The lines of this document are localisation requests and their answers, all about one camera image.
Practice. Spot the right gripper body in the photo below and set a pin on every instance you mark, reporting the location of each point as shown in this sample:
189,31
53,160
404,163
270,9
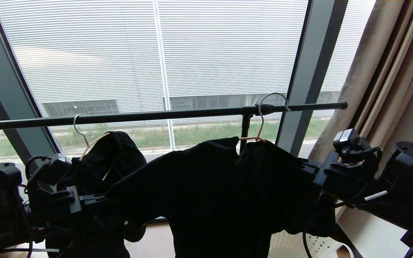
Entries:
371,197

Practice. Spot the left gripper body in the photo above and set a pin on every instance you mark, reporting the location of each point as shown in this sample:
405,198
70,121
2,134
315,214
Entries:
56,208

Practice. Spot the pink clothes hanger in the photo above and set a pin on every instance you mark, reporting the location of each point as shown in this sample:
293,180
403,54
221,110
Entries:
261,118
81,134

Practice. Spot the black shorts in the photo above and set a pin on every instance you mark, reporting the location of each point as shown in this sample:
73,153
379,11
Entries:
120,154

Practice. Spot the black garment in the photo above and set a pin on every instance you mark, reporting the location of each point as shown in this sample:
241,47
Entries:
221,193

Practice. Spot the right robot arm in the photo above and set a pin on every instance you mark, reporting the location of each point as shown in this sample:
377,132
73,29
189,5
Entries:
407,168

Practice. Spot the white laundry basket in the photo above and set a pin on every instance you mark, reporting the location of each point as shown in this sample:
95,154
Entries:
321,247

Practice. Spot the black clothes rack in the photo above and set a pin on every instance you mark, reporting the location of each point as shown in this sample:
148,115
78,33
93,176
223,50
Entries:
156,115

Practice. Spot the brown curtain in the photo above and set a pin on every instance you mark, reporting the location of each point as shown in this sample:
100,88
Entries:
378,53

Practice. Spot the window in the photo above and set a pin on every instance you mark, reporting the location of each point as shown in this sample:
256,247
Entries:
228,43

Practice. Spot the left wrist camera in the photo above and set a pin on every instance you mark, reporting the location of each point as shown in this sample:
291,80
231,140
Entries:
52,168

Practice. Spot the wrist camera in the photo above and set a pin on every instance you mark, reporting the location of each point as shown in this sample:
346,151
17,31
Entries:
350,143
52,168

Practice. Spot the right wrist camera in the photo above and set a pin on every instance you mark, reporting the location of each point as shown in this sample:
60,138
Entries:
350,143

